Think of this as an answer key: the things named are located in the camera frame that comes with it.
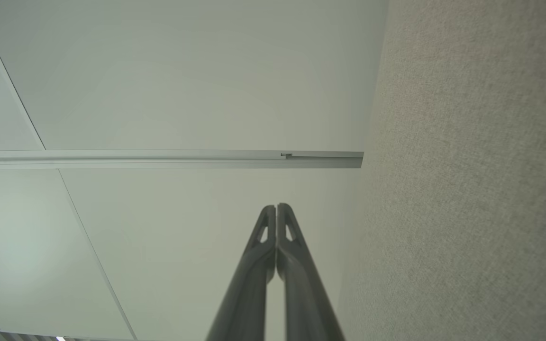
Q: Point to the grey fabric sofa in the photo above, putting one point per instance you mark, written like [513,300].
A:
[467,189]

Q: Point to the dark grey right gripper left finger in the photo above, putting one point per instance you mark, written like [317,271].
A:
[249,284]

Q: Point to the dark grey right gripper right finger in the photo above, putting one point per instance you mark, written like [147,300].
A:
[304,289]

